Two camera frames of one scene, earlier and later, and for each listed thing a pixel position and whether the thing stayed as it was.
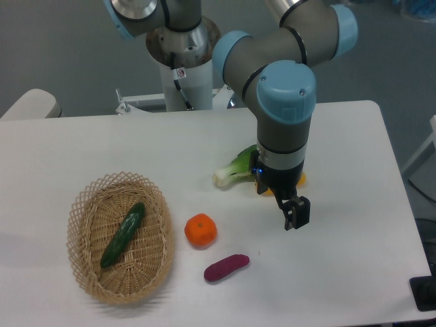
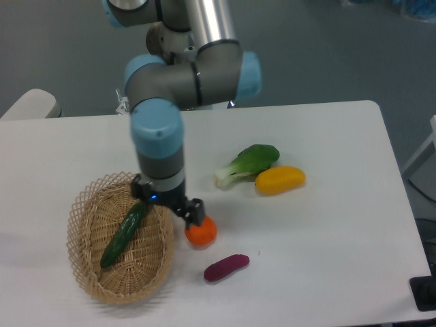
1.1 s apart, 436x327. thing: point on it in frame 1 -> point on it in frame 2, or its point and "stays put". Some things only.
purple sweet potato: x=225 y=267 stays put
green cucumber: x=126 y=231 stays put
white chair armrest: x=33 y=104 stays put
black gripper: x=283 y=182 -> x=175 y=198
